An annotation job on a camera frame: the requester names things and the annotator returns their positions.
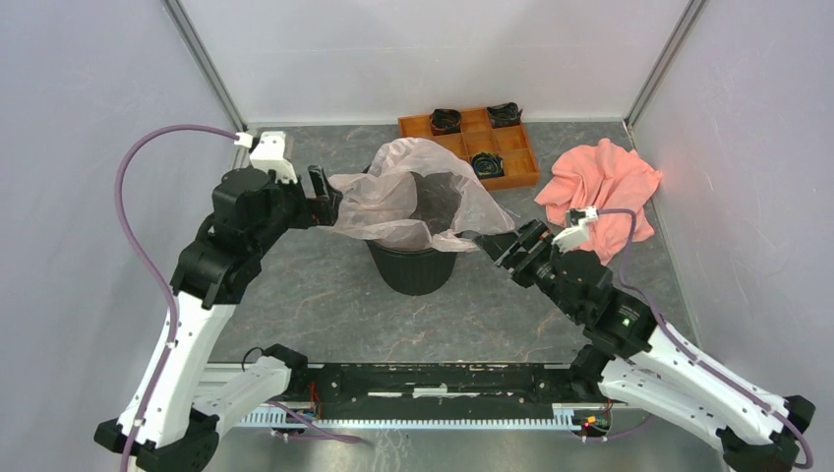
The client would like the black bag roll front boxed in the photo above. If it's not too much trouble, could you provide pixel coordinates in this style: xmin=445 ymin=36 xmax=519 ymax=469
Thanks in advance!
xmin=470 ymin=151 xmax=506 ymax=180

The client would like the pink translucent trash bag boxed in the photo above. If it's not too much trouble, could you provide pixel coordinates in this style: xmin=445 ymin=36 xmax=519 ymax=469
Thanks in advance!
xmin=329 ymin=138 xmax=515 ymax=253

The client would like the black bag roll right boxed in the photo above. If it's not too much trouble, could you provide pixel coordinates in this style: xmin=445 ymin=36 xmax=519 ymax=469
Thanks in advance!
xmin=486 ymin=102 xmax=523 ymax=129

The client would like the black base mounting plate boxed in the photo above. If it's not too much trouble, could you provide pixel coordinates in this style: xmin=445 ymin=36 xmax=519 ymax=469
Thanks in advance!
xmin=279 ymin=363 xmax=607 ymax=420

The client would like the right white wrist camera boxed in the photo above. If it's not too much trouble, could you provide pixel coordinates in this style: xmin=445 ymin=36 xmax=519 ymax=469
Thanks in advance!
xmin=553 ymin=206 xmax=599 ymax=254

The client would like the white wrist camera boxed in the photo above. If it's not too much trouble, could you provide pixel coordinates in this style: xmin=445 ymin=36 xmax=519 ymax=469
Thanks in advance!
xmin=234 ymin=131 xmax=299 ymax=184
xmin=553 ymin=206 xmax=599 ymax=254

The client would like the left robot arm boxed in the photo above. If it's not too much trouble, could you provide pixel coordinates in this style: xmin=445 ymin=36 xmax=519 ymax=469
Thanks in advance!
xmin=93 ymin=165 xmax=342 ymax=471

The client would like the black bag roll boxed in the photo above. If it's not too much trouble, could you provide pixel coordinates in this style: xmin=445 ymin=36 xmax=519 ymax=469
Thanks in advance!
xmin=429 ymin=108 xmax=462 ymax=136
xmin=470 ymin=151 xmax=506 ymax=180
xmin=486 ymin=102 xmax=523 ymax=129

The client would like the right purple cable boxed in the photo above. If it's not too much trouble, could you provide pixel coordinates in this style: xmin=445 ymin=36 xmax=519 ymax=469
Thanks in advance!
xmin=586 ymin=207 xmax=815 ymax=470

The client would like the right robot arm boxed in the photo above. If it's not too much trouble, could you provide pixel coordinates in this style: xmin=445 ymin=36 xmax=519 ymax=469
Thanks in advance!
xmin=473 ymin=208 xmax=815 ymax=471

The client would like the black bag roll left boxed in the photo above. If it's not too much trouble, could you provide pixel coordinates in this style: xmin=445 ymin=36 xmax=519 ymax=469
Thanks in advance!
xmin=429 ymin=108 xmax=462 ymax=136

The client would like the orange compartment tray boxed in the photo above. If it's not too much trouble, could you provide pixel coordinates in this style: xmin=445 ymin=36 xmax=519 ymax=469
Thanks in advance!
xmin=397 ymin=107 xmax=540 ymax=191

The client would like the salmon pink cloth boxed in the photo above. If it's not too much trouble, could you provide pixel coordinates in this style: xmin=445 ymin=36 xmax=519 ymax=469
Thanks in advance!
xmin=534 ymin=139 xmax=662 ymax=243

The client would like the black plastic trash bin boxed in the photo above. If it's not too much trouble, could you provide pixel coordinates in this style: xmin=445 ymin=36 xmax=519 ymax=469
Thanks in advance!
xmin=362 ymin=165 xmax=462 ymax=298

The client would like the white slotted cable duct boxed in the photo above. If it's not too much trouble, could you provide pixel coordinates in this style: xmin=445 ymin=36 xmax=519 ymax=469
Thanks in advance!
xmin=236 ymin=405 xmax=581 ymax=433

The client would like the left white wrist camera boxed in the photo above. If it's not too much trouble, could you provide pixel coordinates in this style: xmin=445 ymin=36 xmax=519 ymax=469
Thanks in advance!
xmin=234 ymin=131 xmax=299 ymax=184

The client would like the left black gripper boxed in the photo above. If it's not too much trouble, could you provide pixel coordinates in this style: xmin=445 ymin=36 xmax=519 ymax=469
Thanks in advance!
xmin=251 ymin=163 xmax=342 ymax=256

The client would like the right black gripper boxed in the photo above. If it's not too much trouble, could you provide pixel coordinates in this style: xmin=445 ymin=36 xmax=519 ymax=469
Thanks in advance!
xmin=473 ymin=216 xmax=582 ymax=322

